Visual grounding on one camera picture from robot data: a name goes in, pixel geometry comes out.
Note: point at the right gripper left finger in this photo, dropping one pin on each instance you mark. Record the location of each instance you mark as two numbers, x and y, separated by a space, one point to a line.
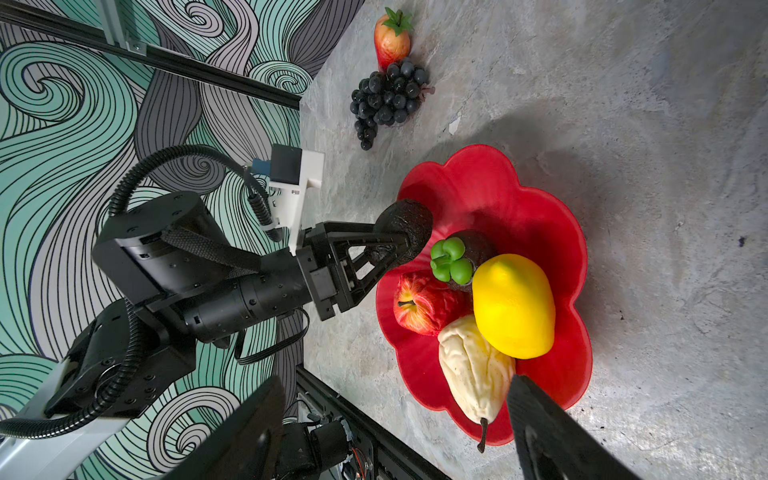
246 445

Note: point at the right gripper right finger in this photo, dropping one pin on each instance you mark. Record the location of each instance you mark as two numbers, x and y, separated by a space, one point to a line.
550 444

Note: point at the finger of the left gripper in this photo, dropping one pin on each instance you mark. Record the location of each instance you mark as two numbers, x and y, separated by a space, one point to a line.
360 269
347 235

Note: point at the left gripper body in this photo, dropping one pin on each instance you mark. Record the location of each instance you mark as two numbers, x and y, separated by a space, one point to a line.
327 267

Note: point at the dark avocado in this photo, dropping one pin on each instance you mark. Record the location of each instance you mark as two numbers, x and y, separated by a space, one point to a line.
411 218

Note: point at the red apple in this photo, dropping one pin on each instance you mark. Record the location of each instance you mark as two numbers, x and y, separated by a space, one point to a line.
425 305

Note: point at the dark purple mangosteen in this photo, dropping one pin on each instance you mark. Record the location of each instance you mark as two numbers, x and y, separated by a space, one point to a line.
455 259

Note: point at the beige pear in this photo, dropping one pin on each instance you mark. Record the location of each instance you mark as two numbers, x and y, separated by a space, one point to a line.
478 375

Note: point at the large yellow lemon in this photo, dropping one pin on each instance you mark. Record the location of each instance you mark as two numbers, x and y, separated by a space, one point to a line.
514 306

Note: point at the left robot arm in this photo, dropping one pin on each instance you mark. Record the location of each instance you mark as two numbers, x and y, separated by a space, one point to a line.
183 284

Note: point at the black grape bunch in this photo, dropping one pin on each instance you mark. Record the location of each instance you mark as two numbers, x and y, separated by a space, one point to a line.
388 98

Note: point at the red strawberry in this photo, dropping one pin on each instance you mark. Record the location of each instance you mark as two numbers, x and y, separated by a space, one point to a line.
392 39

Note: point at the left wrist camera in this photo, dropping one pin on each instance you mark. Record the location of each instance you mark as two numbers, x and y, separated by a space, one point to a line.
290 173

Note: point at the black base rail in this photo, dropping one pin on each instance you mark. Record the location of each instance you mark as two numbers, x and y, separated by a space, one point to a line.
330 438

